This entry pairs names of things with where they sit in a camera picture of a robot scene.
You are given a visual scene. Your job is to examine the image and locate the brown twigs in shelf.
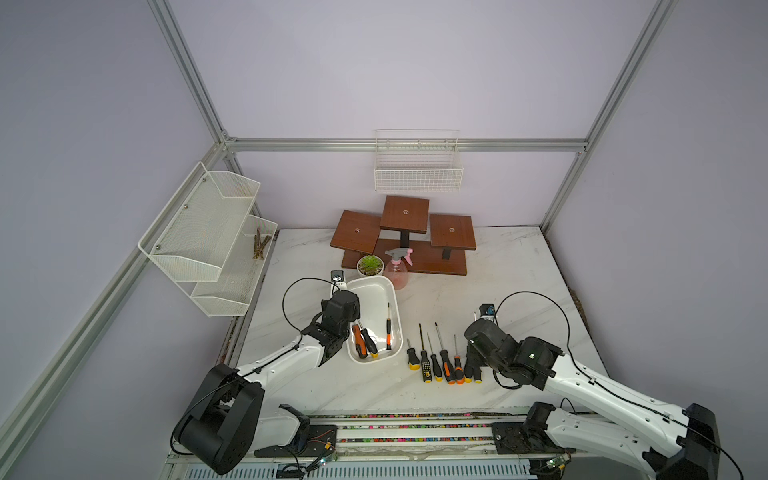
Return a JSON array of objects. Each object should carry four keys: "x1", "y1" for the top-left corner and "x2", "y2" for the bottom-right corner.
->
[{"x1": 253, "y1": 228, "x2": 272, "y2": 260}]

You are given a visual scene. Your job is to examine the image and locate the pink spray bottle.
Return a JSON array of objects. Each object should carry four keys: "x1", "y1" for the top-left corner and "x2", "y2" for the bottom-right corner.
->
[{"x1": 383, "y1": 247, "x2": 413, "y2": 290}]

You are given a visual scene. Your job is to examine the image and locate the stubby black yellow screwdriver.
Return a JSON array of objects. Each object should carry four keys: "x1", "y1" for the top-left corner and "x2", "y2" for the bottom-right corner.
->
[{"x1": 406, "y1": 340, "x2": 420, "y2": 371}]

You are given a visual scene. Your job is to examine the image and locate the white mesh upper shelf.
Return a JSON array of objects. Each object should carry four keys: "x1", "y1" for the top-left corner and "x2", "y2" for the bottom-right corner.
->
[{"x1": 138, "y1": 163, "x2": 260, "y2": 283}]

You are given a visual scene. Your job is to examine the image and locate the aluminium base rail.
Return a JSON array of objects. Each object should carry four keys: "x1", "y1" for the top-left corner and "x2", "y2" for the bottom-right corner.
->
[{"x1": 161, "y1": 412, "x2": 673, "y2": 480}]

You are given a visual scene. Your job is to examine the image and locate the white mesh shelf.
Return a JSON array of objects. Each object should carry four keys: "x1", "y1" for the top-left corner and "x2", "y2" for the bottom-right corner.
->
[
  {"x1": 191, "y1": 215, "x2": 278, "y2": 317},
  {"x1": 138, "y1": 163, "x2": 260, "y2": 283}
]

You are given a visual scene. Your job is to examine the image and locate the brown wooden tiered stand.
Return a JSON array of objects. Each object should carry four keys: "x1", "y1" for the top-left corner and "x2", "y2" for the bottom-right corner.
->
[{"x1": 330, "y1": 195, "x2": 477, "y2": 276}]

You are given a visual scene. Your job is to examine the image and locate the potted green succulent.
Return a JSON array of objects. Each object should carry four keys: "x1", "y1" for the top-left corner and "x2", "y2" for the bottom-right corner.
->
[{"x1": 356, "y1": 255, "x2": 385, "y2": 277}]

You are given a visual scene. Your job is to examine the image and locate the aluminium frame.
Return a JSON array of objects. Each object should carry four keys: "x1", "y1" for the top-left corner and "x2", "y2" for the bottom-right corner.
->
[{"x1": 0, "y1": 0, "x2": 679, "y2": 433}]

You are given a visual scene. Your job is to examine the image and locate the long yellow-dotted flathead screwdriver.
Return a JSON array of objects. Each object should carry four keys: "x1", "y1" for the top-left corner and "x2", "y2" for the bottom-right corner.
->
[{"x1": 419, "y1": 323, "x2": 433, "y2": 383}]

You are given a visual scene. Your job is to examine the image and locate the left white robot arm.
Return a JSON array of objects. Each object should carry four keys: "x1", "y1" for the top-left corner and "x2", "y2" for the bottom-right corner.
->
[{"x1": 170, "y1": 290, "x2": 361, "y2": 475}]

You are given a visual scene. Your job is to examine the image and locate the black orange hex-collar screwdriver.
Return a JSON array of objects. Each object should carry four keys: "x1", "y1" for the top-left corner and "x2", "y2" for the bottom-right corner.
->
[{"x1": 435, "y1": 323, "x2": 456, "y2": 385}]

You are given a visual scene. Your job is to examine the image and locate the white mesh lower shelf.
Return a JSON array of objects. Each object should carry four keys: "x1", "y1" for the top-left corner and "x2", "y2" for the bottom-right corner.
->
[{"x1": 191, "y1": 215, "x2": 278, "y2": 317}]

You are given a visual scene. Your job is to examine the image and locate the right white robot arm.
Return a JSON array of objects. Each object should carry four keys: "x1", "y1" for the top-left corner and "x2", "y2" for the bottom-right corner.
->
[{"x1": 464, "y1": 318, "x2": 724, "y2": 479}]

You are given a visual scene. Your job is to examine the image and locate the white wire wall basket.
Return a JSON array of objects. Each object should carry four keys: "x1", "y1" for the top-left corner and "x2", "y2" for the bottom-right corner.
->
[{"x1": 374, "y1": 129, "x2": 464, "y2": 193}]

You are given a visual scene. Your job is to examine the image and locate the white plastic storage box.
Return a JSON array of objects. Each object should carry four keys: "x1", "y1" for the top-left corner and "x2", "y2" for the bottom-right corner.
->
[{"x1": 346, "y1": 276, "x2": 405, "y2": 365}]

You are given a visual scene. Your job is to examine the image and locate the thin black precision screwdriver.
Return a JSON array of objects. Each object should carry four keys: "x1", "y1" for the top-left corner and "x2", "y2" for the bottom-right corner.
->
[{"x1": 427, "y1": 335, "x2": 443, "y2": 381}]

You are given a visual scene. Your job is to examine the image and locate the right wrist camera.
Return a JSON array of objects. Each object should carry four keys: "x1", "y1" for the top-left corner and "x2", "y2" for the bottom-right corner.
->
[{"x1": 479, "y1": 303, "x2": 497, "y2": 323}]

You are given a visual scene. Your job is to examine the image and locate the black orange-band screwdriver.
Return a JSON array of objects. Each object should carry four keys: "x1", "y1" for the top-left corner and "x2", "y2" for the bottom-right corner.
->
[{"x1": 454, "y1": 336, "x2": 465, "y2": 385}]

